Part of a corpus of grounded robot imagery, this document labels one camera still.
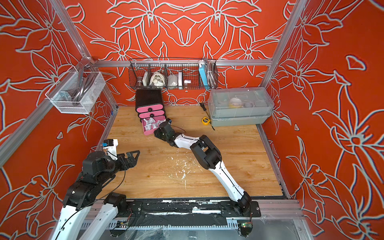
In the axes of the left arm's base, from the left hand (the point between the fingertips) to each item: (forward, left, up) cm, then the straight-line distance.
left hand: (132, 152), depth 70 cm
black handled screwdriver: (+52, -36, -21) cm, 66 cm away
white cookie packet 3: (+29, +4, -19) cm, 35 cm away
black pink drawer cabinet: (+38, +3, -4) cm, 38 cm away
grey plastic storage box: (+42, -57, -6) cm, 71 cm away
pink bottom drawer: (+24, 0, -17) cm, 30 cm away
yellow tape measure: (+38, -36, -19) cm, 56 cm away
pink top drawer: (+35, +2, -6) cm, 36 cm away
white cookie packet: (+35, +5, -18) cm, 40 cm away
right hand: (+24, +1, -17) cm, 29 cm away
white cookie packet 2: (+34, -2, -19) cm, 39 cm away
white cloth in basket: (+44, -4, +11) cm, 45 cm away
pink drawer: (+36, +2, -12) cm, 38 cm away
